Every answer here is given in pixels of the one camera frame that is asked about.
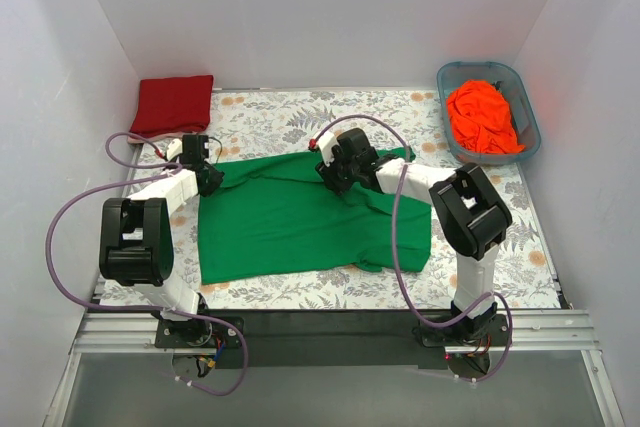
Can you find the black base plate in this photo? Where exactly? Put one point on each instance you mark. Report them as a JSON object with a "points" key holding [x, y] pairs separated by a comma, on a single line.
{"points": [[314, 338]]}

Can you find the blue plastic bin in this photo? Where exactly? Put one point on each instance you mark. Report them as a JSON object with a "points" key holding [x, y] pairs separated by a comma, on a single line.
{"points": [[506, 81]]}

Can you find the aluminium frame rail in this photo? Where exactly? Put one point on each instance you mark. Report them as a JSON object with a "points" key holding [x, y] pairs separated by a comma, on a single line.
{"points": [[534, 330]]}

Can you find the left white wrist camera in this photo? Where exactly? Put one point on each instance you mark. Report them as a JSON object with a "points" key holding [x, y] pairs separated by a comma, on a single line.
{"points": [[174, 149]]}

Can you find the orange t-shirt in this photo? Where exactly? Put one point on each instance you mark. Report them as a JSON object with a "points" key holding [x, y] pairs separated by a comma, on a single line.
{"points": [[480, 118]]}

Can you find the folded pink cloth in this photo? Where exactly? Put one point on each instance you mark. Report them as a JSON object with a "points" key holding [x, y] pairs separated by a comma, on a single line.
{"points": [[137, 139]]}

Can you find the green t-shirt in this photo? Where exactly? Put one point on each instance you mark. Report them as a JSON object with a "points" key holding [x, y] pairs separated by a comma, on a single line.
{"points": [[274, 215]]}

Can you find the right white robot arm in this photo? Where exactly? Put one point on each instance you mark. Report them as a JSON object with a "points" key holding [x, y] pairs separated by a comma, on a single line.
{"points": [[472, 215]]}

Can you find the floral table mat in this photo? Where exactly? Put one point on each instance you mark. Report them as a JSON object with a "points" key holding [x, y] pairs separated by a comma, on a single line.
{"points": [[249, 125]]}

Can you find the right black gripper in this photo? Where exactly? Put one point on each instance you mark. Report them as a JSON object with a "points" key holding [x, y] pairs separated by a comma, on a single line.
{"points": [[331, 177]]}

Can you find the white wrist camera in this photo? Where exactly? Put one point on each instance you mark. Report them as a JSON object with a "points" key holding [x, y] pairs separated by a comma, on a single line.
{"points": [[174, 149], [324, 144]]}

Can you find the folded red t-shirt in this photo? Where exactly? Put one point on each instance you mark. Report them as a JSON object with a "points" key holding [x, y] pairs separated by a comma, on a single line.
{"points": [[175, 105]]}

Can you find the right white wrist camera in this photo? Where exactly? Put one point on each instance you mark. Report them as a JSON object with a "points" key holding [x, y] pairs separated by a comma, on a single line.
{"points": [[324, 144]]}

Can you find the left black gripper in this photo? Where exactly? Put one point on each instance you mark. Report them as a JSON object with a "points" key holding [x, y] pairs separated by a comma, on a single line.
{"points": [[212, 181]]}

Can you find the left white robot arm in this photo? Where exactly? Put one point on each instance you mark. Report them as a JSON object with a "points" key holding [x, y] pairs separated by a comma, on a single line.
{"points": [[136, 245]]}

